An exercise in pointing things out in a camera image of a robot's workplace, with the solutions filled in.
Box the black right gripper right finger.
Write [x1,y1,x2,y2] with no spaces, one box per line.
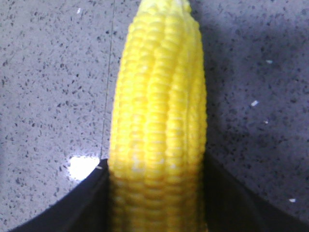
[204,153,309,232]

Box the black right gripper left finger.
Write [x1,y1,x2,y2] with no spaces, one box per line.
[11,159,109,232]

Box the yellow corn cob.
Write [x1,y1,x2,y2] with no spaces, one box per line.
[108,0,207,232]

